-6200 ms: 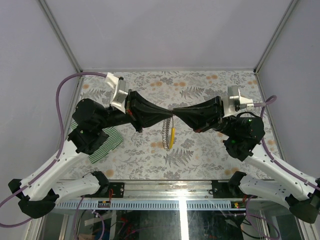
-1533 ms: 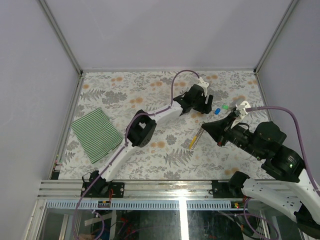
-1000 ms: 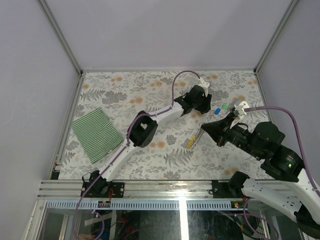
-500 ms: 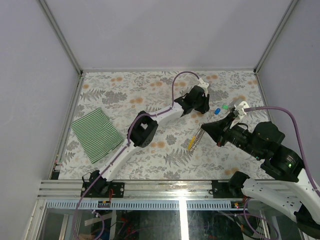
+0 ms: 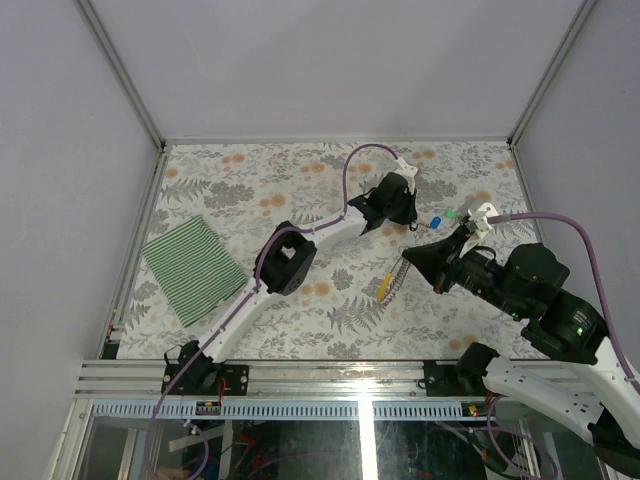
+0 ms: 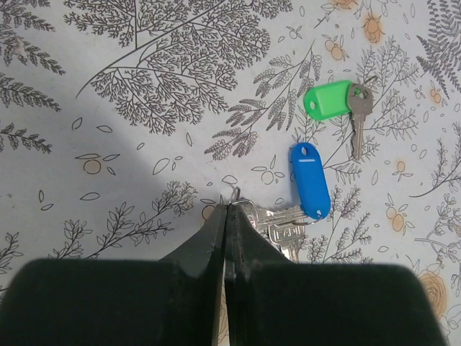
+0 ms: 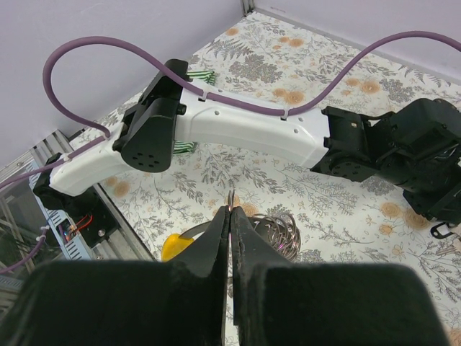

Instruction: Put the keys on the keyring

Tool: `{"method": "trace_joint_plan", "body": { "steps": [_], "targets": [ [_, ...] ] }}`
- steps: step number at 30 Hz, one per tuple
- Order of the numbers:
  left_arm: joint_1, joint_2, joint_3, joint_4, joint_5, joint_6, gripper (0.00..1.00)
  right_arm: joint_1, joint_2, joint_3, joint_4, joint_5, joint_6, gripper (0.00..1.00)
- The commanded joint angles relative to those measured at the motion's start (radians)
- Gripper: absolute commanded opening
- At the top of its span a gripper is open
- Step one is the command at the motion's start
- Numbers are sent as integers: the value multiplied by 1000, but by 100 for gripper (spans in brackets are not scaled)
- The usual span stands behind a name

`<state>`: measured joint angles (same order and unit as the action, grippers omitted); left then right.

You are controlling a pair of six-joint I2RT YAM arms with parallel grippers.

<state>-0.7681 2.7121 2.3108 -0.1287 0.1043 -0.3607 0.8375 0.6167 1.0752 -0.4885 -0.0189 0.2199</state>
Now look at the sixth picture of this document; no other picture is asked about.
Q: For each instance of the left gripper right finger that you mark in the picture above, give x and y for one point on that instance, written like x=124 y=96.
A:
x=273 y=301

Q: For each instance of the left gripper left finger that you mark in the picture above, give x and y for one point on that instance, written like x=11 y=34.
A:
x=171 y=301

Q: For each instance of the silver key on green tag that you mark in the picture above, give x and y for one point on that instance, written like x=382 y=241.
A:
x=360 y=101

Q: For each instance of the blue key tag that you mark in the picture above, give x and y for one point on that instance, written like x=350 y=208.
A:
x=311 y=181

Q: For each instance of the floral table mat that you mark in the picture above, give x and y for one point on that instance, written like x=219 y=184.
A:
x=124 y=124

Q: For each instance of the green key tag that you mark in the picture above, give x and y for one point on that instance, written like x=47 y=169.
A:
x=328 y=100

